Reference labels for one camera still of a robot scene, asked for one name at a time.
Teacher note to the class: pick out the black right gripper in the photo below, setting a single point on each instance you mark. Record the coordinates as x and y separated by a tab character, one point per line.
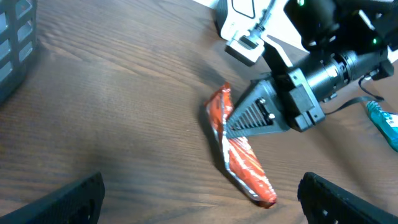
259	110

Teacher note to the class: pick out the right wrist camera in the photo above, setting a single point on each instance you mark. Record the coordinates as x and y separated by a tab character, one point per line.
244	49

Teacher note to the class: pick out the orange brown snack bar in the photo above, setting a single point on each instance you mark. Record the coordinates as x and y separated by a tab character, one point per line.
238	159

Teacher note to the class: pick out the grey plastic shopping basket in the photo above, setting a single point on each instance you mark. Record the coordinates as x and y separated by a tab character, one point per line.
18	42

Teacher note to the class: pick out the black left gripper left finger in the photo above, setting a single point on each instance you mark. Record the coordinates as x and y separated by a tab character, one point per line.
77	202

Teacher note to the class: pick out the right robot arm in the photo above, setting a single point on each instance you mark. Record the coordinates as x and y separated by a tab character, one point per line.
345	41

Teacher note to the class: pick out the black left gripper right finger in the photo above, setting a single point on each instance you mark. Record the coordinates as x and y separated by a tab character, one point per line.
324	202

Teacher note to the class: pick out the blue mouthwash bottle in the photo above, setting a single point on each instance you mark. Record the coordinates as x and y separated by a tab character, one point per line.
385	122

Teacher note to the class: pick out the white barcode scanner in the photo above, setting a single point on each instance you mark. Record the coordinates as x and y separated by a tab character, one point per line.
234	15

